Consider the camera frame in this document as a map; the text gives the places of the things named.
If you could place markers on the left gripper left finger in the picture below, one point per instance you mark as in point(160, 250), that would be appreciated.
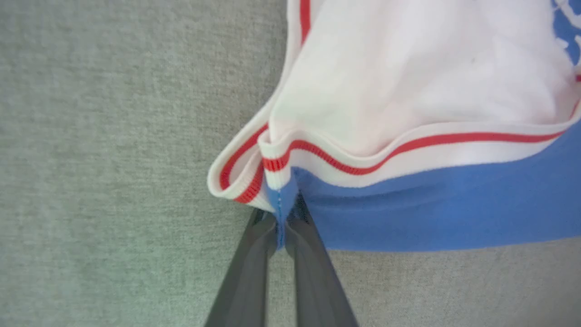
point(247, 281)

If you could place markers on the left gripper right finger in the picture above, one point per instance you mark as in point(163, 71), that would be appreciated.
point(315, 281)

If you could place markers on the grey fabric sofa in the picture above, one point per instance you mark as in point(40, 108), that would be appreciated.
point(113, 159)

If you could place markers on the blue and white garment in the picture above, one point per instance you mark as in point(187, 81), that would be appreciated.
point(408, 113)

